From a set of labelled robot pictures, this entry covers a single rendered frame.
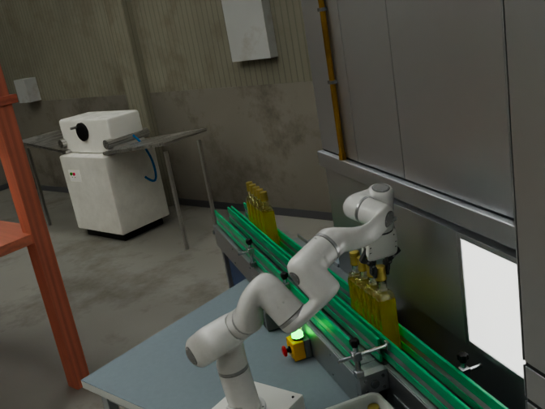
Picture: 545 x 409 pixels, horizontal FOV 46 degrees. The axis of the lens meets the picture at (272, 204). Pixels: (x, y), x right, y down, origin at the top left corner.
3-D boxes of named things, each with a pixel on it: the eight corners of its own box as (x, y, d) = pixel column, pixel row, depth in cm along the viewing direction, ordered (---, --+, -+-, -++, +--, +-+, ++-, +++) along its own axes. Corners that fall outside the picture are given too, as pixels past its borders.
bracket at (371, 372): (391, 389, 193) (388, 369, 191) (362, 399, 191) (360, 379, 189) (384, 383, 197) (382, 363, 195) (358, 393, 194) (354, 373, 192)
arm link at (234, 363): (257, 363, 191) (242, 316, 186) (222, 386, 184) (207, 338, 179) (238, 354, 199) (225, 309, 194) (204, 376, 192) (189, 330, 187)
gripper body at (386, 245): (389, 213, 190) (388, 244, 196) (358, 221, 188) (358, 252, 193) (401, 226, 184) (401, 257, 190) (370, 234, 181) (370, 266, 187)
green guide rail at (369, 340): (383, 361, 196) (379, 338, 193) (379, 362, 195) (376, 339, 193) (231, 220, 356) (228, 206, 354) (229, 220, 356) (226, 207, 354)
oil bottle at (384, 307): (402, 350, 201) (395, 289, 194) (386, 356, 199) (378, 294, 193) (393, 342, 206) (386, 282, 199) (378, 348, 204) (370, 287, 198)
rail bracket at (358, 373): (393, 367, 192) (388, 330, 188) (343, 385, 187) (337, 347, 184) (388, 362, 195) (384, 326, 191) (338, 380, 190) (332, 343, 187)
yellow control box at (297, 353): (313, 357, 230) (310, 338, 228) (293, 363, 228) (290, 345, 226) (306, 348, 237) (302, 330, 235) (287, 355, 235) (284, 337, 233)
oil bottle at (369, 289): (393, 342, 206) (385, 282, 200) (378, 348, 204) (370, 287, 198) (384, 335, 211) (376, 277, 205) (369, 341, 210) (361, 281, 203)
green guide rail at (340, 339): (361, 368, 194) (358, 346, 191) (358, 370, 194) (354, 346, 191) (218, 223, 354) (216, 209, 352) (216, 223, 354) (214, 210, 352)
